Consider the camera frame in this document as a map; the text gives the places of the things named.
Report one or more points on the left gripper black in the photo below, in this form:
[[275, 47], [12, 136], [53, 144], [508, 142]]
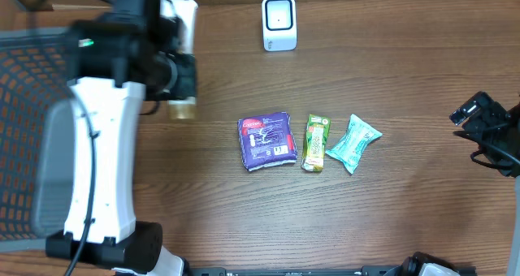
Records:
[[188, 89]]

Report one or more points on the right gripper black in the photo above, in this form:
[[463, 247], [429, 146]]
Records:
[[487, 112]]

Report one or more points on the white cosmetic tube gold cap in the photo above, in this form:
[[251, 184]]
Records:
[[184, 13]]

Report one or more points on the purple sanitary pad pack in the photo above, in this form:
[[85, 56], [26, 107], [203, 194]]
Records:
[[266, 141]]

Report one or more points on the green drink carton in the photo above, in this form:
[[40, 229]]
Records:
[[316, 135]]

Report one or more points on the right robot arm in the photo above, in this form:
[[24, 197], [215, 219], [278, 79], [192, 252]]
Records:
[[505, 159]]

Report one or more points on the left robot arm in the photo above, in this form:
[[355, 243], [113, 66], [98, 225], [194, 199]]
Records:
[[140, 50]]

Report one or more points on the grey plastic shopping basket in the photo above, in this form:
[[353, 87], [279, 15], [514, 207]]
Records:
[[37, 138]]

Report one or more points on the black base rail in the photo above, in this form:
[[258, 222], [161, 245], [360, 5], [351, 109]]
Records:
[[367, 270]]

